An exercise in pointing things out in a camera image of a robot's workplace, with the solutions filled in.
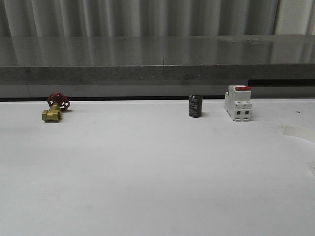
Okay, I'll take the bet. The brass valve red handwheel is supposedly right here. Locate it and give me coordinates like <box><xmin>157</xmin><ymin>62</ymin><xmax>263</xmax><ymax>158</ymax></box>
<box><xmin>42</xmin><ymin>93</ymin><xmax>70</xmax><ymax>122</ymax></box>

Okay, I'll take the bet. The white circuit breaker red switch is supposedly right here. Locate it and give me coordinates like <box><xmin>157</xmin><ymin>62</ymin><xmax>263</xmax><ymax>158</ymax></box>
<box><xmin>224</xmin><ymin>85</ymin><xmax>252</xmax><ymax>122</ymax></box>

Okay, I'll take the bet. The white half pipe clamp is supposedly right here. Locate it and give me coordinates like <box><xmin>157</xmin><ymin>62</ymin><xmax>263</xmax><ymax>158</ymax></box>
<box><xmin>280</xmin><ymin>123</ymin><xmax>315</xmax><ymax>175</ymax></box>

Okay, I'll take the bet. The grey stone counter ledge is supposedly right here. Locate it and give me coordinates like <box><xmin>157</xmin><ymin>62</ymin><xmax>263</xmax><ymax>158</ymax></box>
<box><xmin>0</xmin><ymin>35</ymin><xmax>315</xmax><ymax>99</ymax></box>

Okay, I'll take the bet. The black cylindrical capacitor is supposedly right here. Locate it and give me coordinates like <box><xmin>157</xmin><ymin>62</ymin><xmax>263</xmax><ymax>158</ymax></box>
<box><xmin>189</xmin><ymin>94</ymin><xmax>203</xmax><ymax>118</ymax></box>

